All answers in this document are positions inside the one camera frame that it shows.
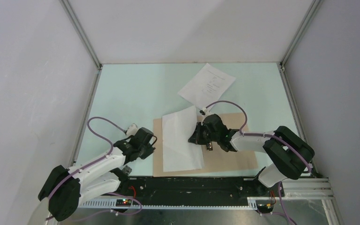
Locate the right circuit board with wires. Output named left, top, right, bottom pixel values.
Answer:
left=255, top=201, right=275, bottom=215

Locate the printed white paper sheet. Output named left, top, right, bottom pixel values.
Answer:
left=178, top=63, right=236, bottom=109

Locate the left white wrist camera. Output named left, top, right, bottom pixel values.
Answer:
left=126, top=123, right=139, bottom=136

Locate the aluminium frame rail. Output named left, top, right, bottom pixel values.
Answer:
left=243, top=177, right=334, bottom=200

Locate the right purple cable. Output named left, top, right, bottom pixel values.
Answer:
left=204, top=100, right=313, bottom=225

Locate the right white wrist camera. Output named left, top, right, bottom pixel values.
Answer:
left=199, top=107, right=208, bottom=116

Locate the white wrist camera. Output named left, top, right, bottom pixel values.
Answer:
left=126, top=123, right=139, bottom=136
left=199, top=107, right=208, bottom=116

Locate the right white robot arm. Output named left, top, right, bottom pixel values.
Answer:
left=188, top=114, right=315, bottom=196

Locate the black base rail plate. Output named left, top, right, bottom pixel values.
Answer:
left=116, top=176, right=285, bottom=207

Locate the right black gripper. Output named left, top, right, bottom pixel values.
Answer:
left=188, top=122, right=219, bottom=145

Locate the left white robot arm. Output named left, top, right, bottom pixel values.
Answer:
left=37, top=127, right=157, bottom=221

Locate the metal folder clip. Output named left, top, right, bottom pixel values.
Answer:
left=206, top=142, right=213, bottom=151

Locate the brown cardboard folder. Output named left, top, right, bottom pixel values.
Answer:
left=153, top=119, right=258, bottom=177

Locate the left circuit board with LEDs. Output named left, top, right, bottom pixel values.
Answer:
left=115, top=198, right=133, bottom=207

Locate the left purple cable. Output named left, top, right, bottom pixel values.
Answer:
left=45, top=116, right=143, bottom=222

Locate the purple cable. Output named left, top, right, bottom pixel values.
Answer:
left=45, top=116, right=143, bottom=222
left=204, top=100, right=313, bottom=225

